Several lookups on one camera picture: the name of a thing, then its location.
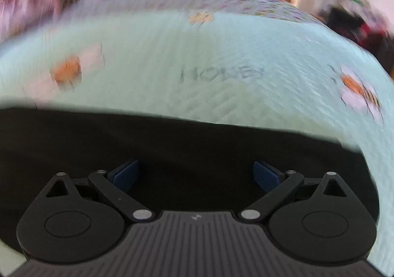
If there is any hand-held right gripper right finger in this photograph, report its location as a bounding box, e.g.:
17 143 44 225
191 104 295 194
240 160 348 222

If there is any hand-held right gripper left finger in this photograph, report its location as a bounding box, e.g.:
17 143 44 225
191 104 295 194
45 159 154 223

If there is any black shirt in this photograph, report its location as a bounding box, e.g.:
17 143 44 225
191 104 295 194
0 106 379 247

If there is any bee-print quilted bed cover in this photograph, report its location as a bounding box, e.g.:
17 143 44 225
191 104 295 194
0 11 394 271

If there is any red cloth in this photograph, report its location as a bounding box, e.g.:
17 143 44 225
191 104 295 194
360 23 388 47

